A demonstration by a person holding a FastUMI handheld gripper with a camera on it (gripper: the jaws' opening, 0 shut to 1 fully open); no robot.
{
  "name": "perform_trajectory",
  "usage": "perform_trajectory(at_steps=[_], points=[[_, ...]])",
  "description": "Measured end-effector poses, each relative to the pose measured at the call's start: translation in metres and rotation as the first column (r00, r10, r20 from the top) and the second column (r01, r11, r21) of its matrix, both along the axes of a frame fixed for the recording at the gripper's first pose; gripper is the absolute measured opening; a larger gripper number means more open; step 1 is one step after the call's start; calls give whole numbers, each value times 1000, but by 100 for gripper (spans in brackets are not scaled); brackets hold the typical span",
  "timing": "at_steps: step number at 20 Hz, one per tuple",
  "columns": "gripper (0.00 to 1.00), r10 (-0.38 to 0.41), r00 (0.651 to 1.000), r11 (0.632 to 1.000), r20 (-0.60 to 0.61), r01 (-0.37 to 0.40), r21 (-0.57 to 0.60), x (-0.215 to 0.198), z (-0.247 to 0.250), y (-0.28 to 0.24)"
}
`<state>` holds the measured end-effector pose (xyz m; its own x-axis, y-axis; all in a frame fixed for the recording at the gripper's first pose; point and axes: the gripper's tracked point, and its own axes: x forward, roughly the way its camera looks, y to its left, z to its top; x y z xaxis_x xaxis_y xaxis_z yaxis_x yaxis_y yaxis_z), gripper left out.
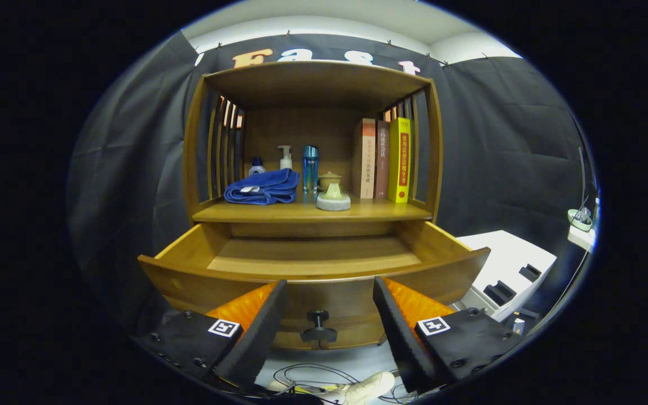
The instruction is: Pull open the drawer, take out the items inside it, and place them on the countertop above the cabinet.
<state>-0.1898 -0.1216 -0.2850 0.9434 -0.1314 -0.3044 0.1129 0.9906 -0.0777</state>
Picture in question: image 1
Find brown book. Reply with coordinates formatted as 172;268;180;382
373;120;391;199

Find wooden cabinet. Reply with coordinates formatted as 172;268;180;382
182;60;444;237

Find blue glass bottle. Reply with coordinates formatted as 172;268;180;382
302;145;320;195

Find yellow book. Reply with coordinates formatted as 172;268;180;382
388;117;412;204

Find wooden countertop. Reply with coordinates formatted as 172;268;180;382
192;194;434;224

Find black backdrop cloth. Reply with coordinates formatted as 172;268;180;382
66;31;597;338

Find black floor cables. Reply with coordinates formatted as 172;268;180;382
271;363;415;404

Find pale green small container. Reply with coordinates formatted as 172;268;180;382
568;206;593;232

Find folded blue towel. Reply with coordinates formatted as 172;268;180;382
224;168;301;206

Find beige orange book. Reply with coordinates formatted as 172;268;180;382
352;118;377;199

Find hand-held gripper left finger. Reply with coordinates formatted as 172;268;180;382
138;280;289;392

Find wooden drawer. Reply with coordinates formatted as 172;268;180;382
137;220;492;350

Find white box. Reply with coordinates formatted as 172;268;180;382
454;229;558;322

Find white shoe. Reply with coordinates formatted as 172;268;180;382
324;371;396;405

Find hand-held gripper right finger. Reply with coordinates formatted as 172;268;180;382
372;276;527;394

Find black drawer knob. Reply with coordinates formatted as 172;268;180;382
300;310;338;344

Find grey soap dish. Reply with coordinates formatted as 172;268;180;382
316;192;352;212

